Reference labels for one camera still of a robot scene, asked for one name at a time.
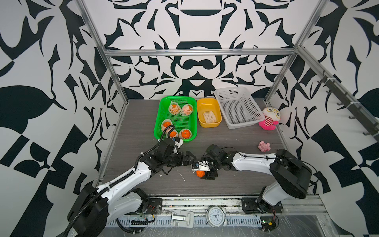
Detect orange being unwrapped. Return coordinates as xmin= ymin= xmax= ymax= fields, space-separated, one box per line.
xmin=196 ymin=170 xmax=205 ymax=178

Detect white foam net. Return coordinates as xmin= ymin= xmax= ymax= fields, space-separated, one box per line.
xmin=203 ymin=111 xmax=217 ymax=123

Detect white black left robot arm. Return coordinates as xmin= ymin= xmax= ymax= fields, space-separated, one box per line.
xmin=61 ymin=125 xmax=196 ymax=237

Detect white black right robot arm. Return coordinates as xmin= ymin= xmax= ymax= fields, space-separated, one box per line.
xmin=192 ymin=144 xmax=316 ymax=214

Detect netted orange front middle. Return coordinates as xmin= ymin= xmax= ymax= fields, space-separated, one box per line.
xmin=166 ymin=129 xmax=178 ymax=139

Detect netted orange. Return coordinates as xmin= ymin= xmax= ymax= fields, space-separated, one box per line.
xmin=179 ymin=128 xmax=192 ymax=140
xmin=180 ymin=104 xmax=193 ymax=116
xmin=166 ymin=129 xmax=178 ymax=139
xmin=168 ymin=101 xmax=181 ymax=115
xmin=161 ymin=119 xmax=172 ymax=131

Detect netted orange front right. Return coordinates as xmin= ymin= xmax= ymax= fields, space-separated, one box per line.
xmin=179 ymin=128 xmax=192 ymax=140

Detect netted orange front left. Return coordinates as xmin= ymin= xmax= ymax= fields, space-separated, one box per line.
xmin=161 ymin=119 xmax=172 ymax=131

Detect white analog clock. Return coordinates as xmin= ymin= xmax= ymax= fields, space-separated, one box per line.
xmin=206 ymin=206 xmax=227 ymax=228

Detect yellow plastic tub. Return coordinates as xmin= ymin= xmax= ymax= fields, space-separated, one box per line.
xmin=196 ymin=98 xmax=222 ymax=128

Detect green plastic basket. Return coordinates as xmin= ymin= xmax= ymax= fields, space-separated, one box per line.
xmin=154 ymin=96 xmax=197 ymax=142

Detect small pink pig toy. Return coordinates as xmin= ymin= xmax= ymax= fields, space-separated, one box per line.
xmin=257 ymin=141 xmax=271 ymax=153

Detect netted orange back left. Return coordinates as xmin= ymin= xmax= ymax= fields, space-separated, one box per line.
xmin=168 ymin=101 xmax=181 ymax=115

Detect netted orange back right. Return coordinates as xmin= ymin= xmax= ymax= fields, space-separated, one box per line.
xmin=180 ymin=104 xmax=193 ymax=116

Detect white rectangular device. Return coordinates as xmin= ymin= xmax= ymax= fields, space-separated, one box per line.
xmin=170 ymin=210 xmax=194 ymax=228

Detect white perforated plastic basket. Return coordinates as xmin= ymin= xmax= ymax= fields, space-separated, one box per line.
xmin=214 ymin=87 xmax=265 ymax=129

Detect pink white plush doll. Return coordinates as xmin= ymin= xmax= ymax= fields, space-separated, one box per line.
xmin=258 ymin=107 xmax=281 ymax=131

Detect small circuit board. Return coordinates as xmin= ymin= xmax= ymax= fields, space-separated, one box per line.
xmin=259 ymin=216 xmax=277 ymax=233

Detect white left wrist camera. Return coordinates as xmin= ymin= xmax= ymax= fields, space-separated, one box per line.
xmin=173 ymin=137 xmax=183 ymax=152

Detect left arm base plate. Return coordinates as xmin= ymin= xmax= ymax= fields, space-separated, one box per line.
xmin=124 ymin=197 xmax=163 ymax=215

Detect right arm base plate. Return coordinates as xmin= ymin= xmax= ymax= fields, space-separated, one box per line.
xmin=241 ymin=197 xmax=283 ymax=214

